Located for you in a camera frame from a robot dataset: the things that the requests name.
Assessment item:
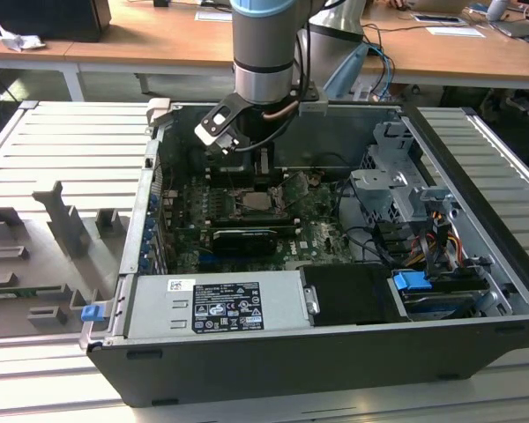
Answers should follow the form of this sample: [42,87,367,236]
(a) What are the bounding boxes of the silver square CPU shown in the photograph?
[240,192,275,213]

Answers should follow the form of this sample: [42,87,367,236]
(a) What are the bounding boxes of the black RAM slot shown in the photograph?
[206,166,290,186]
[206,216,303,230]

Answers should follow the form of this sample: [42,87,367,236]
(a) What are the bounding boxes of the CPU socket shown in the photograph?
[227,184,292,221]

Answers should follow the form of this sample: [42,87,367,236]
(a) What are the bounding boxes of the black graphics card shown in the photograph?
[210,227,278,257]

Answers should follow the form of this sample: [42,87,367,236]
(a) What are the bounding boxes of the green motherboard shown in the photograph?
[162,169,358,272]

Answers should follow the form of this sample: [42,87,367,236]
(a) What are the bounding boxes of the white printed paper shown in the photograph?
[195,8,233,22]

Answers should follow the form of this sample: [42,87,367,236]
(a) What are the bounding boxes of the long wooden desk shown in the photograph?
[65,0,529,85]

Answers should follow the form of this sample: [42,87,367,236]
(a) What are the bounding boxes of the grey metal drive cage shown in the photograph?
[347,121,459,230]

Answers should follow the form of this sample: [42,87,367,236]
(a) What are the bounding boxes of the black plastic shroud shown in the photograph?
[299,263,409,327]

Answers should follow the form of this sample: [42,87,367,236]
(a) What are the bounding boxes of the grey power supply unit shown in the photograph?
[125,271,312,340]

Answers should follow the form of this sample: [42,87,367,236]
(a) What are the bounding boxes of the white framed tablet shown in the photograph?
[412,12,466,26]

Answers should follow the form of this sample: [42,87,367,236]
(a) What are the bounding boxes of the grey parts rack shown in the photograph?
[0,180,131,340]

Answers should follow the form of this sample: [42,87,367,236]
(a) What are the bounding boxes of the hard disk in blue carrier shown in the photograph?
[391,271,488,321]

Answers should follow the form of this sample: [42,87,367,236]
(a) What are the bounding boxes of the white paper sheet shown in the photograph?
[425,26,486,39]

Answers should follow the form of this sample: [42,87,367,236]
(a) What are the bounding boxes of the large black box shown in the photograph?
[0,0,112,43]

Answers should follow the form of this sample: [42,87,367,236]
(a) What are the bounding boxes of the black open PC case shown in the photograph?
[86,99,529,409]

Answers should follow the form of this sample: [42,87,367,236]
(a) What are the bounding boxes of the short wooden desk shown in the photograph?
[0,37,78,71]

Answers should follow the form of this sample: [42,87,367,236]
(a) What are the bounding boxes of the crumpled white paper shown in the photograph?
[0,24,45,53]

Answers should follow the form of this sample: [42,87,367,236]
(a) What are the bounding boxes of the grey laptop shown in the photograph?
[493,19,529,39]

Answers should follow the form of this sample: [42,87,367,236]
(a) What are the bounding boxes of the black camera cable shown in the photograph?
[233,26,321,153]

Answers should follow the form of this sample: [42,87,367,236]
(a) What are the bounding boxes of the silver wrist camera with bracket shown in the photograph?
[193,93,250,156]

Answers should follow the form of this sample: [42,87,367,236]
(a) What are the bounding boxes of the small grey wrist camera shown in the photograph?
[298,90,330,116]

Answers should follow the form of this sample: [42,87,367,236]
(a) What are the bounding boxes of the blue cables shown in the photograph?
[369,43,396,101]

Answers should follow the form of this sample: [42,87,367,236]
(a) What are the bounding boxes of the black flat cable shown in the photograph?
[422,224,446,277]

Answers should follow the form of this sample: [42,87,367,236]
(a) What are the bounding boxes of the coloured power wire bundle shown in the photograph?
[407,211,464,270]

